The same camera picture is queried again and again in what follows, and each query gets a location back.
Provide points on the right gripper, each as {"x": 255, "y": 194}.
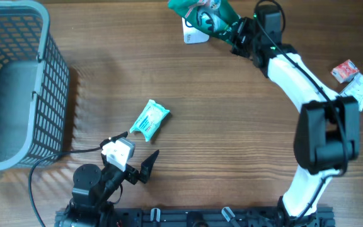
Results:
{"x": 243, "y": 23}

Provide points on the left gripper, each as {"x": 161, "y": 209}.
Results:
{"x": 133, "y": 176}

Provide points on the green 3M gloves package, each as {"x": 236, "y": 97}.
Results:
{"x": 216, "y": 18}

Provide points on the teal wet wipes pack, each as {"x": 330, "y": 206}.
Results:
{"x": 148, "y": 122}

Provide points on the red snack packet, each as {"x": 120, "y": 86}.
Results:
{"x": 345, "y": 72}

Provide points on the white tissue pack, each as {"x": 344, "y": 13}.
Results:
{"x": 355, "y": 89}

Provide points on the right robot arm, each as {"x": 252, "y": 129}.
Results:
{"x": 327, "y": 135}

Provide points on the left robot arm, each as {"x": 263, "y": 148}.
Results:
{"x": 93, "y": 186}

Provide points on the white barcode scanner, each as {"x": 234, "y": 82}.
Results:
{"x": 192, "y": 35}

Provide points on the grey plastic shopping basket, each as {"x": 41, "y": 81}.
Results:
{"x": 34, "y": 87}

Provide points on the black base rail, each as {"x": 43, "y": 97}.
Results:
{"x": 251, "y": 217}

